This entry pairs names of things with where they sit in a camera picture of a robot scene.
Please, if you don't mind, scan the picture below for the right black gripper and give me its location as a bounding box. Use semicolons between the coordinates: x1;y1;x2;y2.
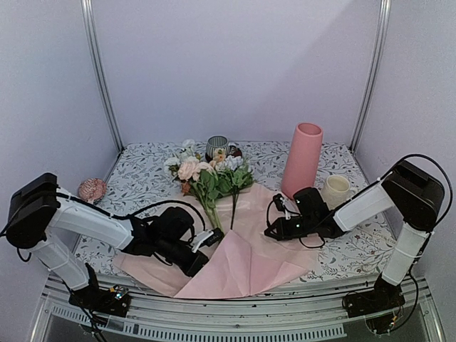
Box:
265;215;317;242

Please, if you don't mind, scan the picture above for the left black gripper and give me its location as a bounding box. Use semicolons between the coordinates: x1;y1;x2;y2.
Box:
157;237;219;279

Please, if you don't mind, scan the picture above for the pink wrapping paper sheet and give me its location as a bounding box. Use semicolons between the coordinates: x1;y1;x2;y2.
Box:
113;183;320;299

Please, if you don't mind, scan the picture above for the pink rose flower stem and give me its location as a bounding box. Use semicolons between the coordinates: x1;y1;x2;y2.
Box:
177;157;222;230

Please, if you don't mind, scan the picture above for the peach blossom flower stem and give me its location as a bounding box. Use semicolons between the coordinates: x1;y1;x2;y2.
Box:
180;152;226;195

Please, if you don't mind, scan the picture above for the cream printed ribbon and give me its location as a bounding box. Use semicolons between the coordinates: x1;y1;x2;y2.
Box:
357;223;396;246

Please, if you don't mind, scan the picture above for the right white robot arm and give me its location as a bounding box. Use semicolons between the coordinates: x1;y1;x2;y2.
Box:
264;158;452;311

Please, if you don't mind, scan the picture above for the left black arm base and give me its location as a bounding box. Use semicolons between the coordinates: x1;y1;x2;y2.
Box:
68;263;131;318

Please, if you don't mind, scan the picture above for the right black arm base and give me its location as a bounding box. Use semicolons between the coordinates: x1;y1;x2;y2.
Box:
342;276;405;335

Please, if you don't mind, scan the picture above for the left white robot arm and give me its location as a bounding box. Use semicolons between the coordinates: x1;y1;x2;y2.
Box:
4;172;209;309

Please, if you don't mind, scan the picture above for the tall pink vase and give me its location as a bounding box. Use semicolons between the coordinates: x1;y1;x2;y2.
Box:
281;123;323;199

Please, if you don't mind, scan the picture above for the white blue hydrangea stem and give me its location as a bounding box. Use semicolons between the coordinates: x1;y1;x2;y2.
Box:
216;155;254;229

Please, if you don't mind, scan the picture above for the white flower stem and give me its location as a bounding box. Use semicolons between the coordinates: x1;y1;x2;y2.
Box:
164;139;200;181

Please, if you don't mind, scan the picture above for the cream ceramic mug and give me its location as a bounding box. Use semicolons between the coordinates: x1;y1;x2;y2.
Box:
320;175;357;209

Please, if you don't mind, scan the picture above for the floral patterned table mat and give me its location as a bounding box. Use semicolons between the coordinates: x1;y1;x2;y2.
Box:
75;142;394;283

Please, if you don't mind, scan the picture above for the pink patterned ball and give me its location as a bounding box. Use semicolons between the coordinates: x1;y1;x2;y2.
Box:
78;178;107;204

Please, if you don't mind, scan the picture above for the striped grey ceramic cup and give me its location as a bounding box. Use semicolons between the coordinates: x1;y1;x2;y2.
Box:
205;135;229;162

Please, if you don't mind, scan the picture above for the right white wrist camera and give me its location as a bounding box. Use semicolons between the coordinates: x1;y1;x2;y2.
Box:
273;194;291;220

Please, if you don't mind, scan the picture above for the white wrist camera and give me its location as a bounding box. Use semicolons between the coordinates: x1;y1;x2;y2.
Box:
273;194;291;220
190;228;224;253

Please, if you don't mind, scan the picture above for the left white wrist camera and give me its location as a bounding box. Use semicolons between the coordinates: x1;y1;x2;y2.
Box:
190;228;224;253

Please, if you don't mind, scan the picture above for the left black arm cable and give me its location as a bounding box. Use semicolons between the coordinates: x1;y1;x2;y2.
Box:
56;192;207;232

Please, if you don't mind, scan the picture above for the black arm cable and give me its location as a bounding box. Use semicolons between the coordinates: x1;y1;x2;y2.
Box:
56;192;207;232
391;152;454;236

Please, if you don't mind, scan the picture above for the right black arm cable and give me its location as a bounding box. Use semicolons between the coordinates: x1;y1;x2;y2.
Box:
391;152;454;236

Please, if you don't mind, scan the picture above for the right aluminium frame post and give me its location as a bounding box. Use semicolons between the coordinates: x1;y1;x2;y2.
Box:
349;0;391;155

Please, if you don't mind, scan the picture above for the aluminium frame post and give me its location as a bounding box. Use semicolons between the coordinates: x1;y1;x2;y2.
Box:
81;0;124;154
349;0;391;155

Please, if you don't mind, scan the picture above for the left aluminium frame post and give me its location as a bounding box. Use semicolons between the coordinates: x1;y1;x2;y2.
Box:
81;0;124;154

